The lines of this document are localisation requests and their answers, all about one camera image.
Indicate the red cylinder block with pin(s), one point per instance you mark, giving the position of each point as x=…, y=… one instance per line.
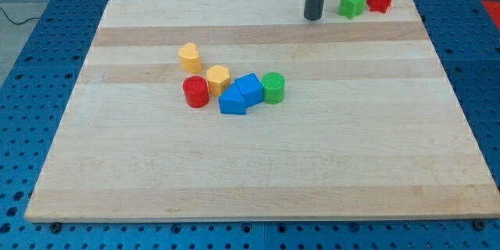
x=196, y=91

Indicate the green cylinder block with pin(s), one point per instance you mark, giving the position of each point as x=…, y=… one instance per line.
x=273, y=84

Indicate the red mat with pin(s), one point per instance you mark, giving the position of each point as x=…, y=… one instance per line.
x=493, y=9

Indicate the blue cube block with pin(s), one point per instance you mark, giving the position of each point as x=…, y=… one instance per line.
x=251, y=89

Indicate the yellow heart block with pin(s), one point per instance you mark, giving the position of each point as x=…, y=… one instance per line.
x=189, y=57

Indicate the wooden board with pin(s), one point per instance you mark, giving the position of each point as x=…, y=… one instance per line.
x=369, y=128

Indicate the yellow hexagon block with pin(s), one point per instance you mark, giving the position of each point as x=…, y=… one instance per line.
x=218, y=79

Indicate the green star block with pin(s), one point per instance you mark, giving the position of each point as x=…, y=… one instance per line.
x=351, y=8

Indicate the blue triangle block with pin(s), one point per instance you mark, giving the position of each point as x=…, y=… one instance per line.
x=232, y=101

